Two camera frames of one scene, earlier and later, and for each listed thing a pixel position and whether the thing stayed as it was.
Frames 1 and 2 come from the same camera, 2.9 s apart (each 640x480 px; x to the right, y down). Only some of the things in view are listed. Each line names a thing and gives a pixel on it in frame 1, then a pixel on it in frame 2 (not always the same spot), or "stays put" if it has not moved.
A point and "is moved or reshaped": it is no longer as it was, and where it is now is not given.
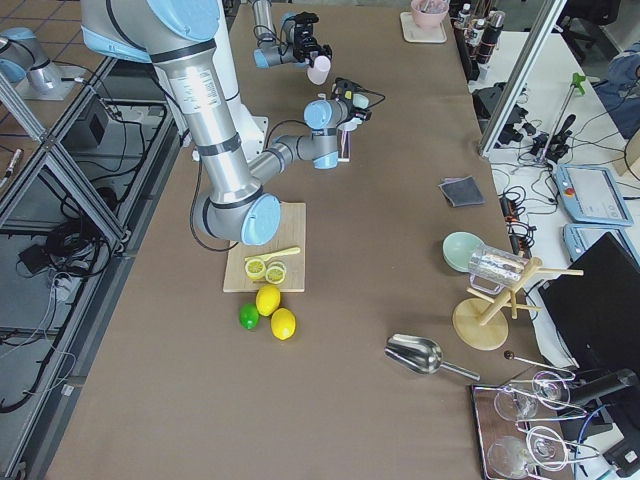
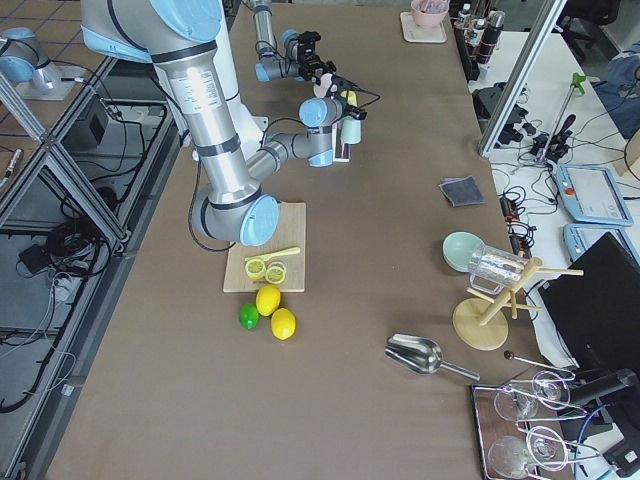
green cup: [360, 101] to [350, 131]
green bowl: [457, 249] stays put
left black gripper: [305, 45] to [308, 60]
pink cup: [320, 69] is moved or reshaped
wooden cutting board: [291, 234] stays put
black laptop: [598, 312] stays put
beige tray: [414, 34] stays put
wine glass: [550, 388] stays put
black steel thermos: [496, 20] stays put
